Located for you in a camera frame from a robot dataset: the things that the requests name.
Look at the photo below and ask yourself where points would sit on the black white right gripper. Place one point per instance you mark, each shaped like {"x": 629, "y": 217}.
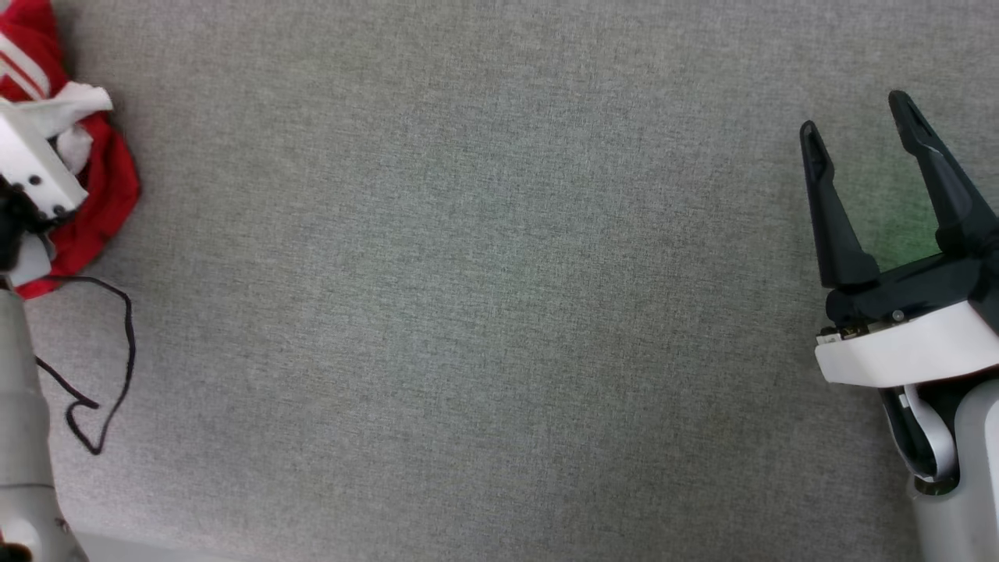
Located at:
{"x": 913, "y": 347}

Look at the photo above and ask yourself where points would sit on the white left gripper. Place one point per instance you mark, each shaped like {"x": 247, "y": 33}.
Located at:
{"x": 35, "y": 176}

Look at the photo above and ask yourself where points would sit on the red and white jersey garment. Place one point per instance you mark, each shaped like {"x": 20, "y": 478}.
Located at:
{"x": 109, "y": 187}

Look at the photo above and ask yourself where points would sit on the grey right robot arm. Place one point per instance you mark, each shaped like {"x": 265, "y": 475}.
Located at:
{"x": 975, "y": 484}

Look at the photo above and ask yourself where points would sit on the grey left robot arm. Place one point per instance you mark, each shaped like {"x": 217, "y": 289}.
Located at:
{"x": 19, "y": 406}

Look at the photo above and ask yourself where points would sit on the grey fabric sofa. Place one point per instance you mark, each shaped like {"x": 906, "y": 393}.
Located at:
{"x": 484, "y": 297}

